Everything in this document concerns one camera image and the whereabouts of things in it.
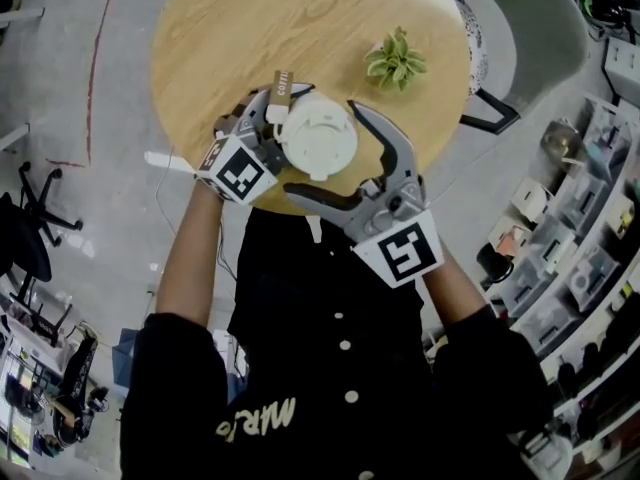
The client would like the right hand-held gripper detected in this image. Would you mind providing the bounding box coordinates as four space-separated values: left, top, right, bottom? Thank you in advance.
283 99 447 290

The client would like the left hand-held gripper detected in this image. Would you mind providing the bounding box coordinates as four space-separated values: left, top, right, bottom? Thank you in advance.
194 82 317 207

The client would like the person's left forearm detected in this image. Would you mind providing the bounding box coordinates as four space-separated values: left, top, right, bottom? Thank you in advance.
155 182 227 330

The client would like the person's right forearm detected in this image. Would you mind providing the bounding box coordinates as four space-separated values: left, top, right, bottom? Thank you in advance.
422 255 494 327

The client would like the white plastic housing with opening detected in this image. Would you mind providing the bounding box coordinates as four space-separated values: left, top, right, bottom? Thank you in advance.
487 215 534 260

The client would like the person's left hand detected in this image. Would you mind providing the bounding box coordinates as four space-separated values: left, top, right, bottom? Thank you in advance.
213 98 254 140

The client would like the round wooden table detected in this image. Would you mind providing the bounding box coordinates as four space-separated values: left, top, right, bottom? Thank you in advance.
149 0 474 218

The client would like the white paper sheet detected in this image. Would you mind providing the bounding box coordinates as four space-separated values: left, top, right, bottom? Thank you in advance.
143 149 197 176

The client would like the small potted plant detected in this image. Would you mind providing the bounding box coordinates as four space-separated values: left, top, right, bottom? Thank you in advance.
363 26 429 94

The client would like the white cardboard box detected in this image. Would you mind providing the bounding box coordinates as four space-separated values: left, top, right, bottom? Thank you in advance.
509 176 554 225

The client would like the patterned seat cushion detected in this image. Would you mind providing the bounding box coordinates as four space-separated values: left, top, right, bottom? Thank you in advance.
447 0 489 100

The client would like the person's black shirt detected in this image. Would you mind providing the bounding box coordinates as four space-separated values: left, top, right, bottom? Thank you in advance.
119 206 557 480

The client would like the grey metal basin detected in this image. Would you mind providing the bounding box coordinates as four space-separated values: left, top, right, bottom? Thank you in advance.
539 117 589 177

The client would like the row of clear storage bins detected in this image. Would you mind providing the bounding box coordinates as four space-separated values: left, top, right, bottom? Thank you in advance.
499 102 640 350

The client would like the grey shell chair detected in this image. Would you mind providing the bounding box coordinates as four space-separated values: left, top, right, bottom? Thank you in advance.
437 0 592 136

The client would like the white shelving rack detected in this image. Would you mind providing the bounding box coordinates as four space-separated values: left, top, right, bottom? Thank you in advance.
478 92 640 480

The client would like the black office chair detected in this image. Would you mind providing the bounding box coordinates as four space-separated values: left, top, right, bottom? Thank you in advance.
0 161 85 300

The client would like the grey drawer cabinet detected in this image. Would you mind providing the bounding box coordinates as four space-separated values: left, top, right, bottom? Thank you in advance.
602 37 640 105

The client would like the grey waist pouch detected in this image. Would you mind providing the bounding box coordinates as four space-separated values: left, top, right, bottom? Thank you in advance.
518 420 574 480

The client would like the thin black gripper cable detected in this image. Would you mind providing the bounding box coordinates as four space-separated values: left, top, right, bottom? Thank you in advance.
216 206 239 282

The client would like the black folded frame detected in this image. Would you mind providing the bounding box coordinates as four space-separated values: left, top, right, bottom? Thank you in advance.
51 321 109 445

